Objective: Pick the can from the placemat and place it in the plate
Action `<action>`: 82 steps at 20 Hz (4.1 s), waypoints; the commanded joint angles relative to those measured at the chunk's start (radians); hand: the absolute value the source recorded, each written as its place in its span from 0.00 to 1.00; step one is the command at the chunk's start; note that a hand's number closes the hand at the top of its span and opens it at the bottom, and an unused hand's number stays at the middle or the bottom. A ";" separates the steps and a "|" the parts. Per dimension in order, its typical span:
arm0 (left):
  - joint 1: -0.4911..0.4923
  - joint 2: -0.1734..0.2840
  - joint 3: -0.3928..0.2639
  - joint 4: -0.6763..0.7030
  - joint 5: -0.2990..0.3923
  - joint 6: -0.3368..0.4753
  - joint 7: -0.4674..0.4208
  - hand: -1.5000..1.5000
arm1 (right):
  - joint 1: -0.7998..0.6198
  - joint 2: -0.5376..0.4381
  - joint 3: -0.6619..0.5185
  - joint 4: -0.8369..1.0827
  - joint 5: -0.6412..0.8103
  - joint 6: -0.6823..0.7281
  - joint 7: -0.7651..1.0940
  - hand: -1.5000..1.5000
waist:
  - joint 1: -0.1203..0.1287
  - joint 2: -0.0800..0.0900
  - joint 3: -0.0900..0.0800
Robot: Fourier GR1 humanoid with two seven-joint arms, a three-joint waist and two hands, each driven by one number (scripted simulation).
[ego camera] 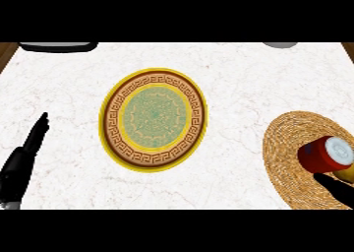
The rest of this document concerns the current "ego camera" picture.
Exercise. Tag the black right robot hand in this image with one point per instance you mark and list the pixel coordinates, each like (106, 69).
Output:
(339, 191)

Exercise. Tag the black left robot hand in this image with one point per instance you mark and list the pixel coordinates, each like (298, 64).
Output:
(18, 167)

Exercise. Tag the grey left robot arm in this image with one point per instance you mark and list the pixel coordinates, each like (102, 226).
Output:
(12, 205)

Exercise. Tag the red and yellow can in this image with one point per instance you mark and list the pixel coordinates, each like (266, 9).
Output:
(325, 157)

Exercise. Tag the woven straw placemat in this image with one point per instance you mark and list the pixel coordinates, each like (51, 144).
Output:
(291, 154)

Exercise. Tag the yellow patterned plate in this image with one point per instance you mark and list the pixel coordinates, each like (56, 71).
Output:
(153, 119)

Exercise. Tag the black and grey appliance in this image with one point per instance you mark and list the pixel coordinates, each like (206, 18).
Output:
(57, 46)

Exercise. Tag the grey round object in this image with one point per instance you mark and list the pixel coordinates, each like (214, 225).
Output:
(280, 44)

